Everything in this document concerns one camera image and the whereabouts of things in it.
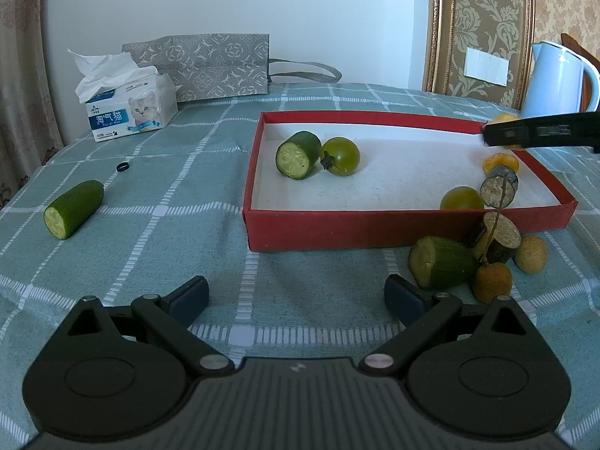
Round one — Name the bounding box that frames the green tomato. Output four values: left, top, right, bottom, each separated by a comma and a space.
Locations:
439, 186, 485, 212
320, 137, 361, 176

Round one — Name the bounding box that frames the brown longan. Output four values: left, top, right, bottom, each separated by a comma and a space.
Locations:
513, 235, 549, 275
472, 262, 513, 305

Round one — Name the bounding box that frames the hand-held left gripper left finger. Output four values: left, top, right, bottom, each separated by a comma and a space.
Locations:
66, 276, 235, 378

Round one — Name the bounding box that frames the yellow orange segment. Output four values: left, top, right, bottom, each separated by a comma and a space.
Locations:
487, 112, 528, 152
483, 152, 520, 174

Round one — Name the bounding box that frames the green checked tablecloth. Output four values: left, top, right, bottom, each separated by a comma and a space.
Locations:
0, 82, 600, 450

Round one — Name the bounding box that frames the cucumber piece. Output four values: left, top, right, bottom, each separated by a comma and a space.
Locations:
43, 179, 105, 240
408, 235, 479, 290
275, 130, 323, 180

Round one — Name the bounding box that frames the gold wall moulding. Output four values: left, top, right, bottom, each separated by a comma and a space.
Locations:
422, 0, 537, 108

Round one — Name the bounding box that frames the grey patterned gift bag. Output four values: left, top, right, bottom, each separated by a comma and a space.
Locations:
122, 33, 343, 103

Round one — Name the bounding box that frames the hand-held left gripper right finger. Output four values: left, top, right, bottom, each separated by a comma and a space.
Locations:
358, 274, 540, 378

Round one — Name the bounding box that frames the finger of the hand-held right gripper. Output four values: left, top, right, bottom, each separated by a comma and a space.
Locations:
482, 111, 600, 153

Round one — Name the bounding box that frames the white tissue pack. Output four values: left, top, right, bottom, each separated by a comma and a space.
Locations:
67, 48, 180, 143

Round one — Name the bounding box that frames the white wall switch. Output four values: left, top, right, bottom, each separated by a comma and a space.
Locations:
465, 47, 512, 86

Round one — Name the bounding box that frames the beige patterned curtain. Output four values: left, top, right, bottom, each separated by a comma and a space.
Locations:
0, 0, 64, 209

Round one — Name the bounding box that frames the light blue electric kettle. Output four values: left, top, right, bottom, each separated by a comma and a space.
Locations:
520, 41, 600, 120

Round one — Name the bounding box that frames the red cardboard box tray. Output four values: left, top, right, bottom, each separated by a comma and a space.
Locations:
242, 111, 578, 253

